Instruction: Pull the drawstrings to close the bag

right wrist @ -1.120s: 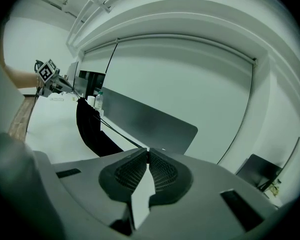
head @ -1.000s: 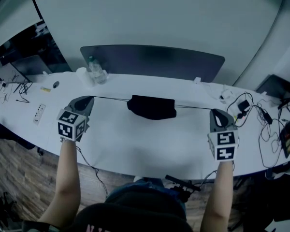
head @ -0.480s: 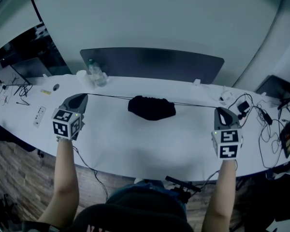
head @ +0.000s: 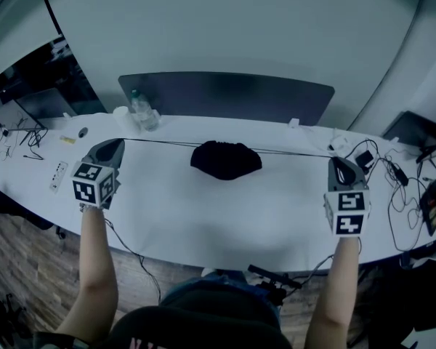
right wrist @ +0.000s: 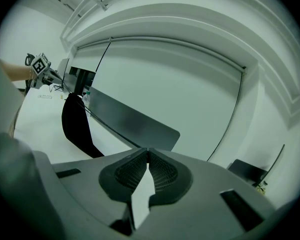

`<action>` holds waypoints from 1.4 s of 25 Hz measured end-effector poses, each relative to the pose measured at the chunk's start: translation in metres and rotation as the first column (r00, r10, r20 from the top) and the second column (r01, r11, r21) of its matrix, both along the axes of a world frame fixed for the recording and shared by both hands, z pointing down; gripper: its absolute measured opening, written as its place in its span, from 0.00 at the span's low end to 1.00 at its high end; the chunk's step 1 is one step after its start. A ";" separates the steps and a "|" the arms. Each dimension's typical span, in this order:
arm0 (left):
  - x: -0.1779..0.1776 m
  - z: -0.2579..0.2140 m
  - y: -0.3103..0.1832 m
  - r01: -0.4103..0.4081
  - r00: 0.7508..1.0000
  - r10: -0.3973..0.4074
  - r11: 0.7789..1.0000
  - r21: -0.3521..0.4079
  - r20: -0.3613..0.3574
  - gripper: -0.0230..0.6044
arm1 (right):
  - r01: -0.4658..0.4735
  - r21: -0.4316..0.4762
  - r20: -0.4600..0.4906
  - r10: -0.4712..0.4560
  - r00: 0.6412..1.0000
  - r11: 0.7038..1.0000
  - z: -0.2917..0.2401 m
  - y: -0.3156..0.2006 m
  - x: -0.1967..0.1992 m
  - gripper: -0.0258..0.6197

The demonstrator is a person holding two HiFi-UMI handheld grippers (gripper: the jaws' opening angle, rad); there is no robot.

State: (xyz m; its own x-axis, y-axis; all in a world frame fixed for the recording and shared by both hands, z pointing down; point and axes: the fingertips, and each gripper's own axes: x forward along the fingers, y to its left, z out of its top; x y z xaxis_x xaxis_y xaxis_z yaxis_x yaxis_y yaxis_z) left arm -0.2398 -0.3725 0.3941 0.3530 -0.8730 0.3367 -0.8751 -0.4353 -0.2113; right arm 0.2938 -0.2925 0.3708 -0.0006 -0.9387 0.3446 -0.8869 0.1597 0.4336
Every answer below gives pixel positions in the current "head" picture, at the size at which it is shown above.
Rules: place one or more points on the white paper cup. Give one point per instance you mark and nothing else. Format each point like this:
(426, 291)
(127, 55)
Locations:
(125, 120)

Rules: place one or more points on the white crumpled item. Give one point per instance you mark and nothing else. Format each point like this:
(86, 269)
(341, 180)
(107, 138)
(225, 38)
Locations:
(338, 142)

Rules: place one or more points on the white chair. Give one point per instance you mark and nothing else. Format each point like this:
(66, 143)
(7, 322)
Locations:
(428, 251)

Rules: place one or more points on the person's left forearm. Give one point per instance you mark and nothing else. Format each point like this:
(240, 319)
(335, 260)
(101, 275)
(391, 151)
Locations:
(94, 267)

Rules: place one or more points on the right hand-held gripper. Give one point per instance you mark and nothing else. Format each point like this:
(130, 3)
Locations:
(349, 213)

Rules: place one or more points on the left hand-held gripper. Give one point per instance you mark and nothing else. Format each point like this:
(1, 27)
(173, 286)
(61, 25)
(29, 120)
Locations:
(94, 185)

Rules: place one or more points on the small black mouse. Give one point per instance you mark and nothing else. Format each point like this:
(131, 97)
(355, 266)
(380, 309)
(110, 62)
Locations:
(83, 132)

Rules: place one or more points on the black power brick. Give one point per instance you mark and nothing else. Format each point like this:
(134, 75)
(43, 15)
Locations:
(399, 175)

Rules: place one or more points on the black power adapter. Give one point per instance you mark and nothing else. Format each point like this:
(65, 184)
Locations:
(364, 157)

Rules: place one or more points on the small yellow packet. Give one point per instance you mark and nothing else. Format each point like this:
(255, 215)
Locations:
(67, 139)

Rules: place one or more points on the black monitor right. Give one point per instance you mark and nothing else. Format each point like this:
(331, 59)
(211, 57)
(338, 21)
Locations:
(418, 129)

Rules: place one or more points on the person's white shoe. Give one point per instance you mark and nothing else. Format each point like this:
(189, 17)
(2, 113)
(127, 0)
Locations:
(208, 272)

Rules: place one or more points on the white divider clip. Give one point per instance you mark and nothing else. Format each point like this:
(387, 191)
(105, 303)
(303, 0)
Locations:
(294, 123)

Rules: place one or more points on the black office chair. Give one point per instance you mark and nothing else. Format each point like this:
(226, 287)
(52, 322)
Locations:
(403, 304)
(3, 322)

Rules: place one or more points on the person's black top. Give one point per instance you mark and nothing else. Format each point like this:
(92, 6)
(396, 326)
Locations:
(203, 322)

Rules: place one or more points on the black belt pack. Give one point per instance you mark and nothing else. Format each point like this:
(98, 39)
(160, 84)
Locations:
(272, 278)

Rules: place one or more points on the clear plastic water bottle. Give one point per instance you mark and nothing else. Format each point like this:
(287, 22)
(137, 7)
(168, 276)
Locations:
(145, 113)

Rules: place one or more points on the wide dark grey divider panel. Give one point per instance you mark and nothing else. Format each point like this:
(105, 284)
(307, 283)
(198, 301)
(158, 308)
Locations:
(225, 96)

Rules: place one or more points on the person's right forearm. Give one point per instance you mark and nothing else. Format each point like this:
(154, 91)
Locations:
(338, 293)

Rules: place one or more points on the white power strip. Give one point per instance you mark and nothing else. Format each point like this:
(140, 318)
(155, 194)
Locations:
(59, 176)

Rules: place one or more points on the black food tray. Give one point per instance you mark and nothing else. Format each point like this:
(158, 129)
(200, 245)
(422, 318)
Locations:
(433, 207)

